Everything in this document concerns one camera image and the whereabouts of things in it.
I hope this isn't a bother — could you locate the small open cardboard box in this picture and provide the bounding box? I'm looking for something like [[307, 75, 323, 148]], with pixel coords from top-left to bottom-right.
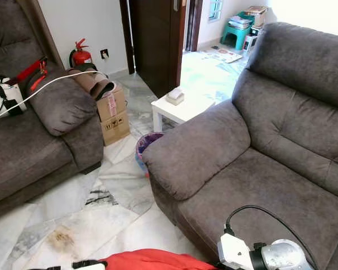
[[245, 6, 270, 26]]

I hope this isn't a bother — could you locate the newspaper sheet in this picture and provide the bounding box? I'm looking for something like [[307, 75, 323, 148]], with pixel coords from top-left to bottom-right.
[[199, 46, 243, 64]]

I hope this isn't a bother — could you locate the red fire extinguisher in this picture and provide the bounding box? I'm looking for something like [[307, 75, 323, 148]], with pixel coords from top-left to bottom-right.
[[69, 38, 94, 71]]

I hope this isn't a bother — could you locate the dark wooden door frame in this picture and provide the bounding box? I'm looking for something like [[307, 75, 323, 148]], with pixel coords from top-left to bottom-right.
[[184, 0, 204, 53]]

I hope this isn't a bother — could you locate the grey sofa with clutter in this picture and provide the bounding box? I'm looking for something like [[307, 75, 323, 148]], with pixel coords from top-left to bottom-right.
[[0, 0, 105, 221]]

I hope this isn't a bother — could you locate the rolled brown mat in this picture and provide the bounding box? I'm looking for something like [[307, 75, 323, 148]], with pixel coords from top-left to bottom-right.
[[67, 67, 117, 101]]

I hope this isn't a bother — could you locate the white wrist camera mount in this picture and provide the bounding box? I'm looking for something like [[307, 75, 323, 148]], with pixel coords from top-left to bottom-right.
[[217, 233, 255, 270], [72, 263, 106, 270]]

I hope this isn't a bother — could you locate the red strap tool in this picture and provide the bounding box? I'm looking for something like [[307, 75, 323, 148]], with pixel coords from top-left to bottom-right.
[[8, 56, 49, 94]]

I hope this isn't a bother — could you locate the red pillow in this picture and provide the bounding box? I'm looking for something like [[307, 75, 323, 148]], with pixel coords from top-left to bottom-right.
[[99, 249, 216, 270]]

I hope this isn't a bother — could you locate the white power cable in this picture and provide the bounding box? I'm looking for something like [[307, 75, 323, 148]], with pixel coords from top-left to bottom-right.
[[0, 70, 103, 124]]

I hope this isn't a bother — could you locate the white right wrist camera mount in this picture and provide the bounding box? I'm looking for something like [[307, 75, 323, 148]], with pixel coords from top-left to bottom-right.
[[217, 233, 255, 270]]

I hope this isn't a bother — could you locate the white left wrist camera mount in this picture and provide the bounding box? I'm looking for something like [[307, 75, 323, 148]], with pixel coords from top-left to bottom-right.
[[72, 263, 106, 270]]

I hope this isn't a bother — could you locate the purple waste bin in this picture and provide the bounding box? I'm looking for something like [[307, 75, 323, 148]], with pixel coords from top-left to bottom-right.
[[135, 132, 166, 178]]

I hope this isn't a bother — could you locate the dark grey fabric sofa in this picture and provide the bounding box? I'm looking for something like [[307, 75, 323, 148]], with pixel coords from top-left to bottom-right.
[[142, 22, 338, 270]]

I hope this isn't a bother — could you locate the white device with black adapter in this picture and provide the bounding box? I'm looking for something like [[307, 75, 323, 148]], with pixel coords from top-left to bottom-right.
[[0, 78, 26, 119]]

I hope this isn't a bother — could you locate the brown cardboard box with label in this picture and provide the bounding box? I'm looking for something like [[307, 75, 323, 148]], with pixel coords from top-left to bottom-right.
[[96, 84, 128, 123]]

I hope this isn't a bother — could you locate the white side table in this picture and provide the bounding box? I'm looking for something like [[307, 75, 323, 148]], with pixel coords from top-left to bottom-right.
[[151, 90, 216, 133]]

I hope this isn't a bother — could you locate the beige tissue box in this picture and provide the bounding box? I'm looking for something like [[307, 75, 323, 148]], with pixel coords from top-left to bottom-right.
[[166, 87, 186, 107]]

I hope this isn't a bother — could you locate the dark brown wooden door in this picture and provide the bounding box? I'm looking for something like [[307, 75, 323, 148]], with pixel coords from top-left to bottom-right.
[[119, 0, 187, 100]]

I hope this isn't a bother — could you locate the green plastic stool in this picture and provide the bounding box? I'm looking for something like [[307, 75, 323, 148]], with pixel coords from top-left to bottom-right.
[[220, 12, 256, 51]]

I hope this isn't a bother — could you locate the brown cardboard box with arrows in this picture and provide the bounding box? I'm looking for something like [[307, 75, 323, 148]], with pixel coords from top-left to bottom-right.
[[100, 110, 132, 147]]

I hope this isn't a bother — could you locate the stack of papers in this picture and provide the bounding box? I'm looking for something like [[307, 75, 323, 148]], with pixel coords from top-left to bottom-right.
[[228, 16, 254, 30]]

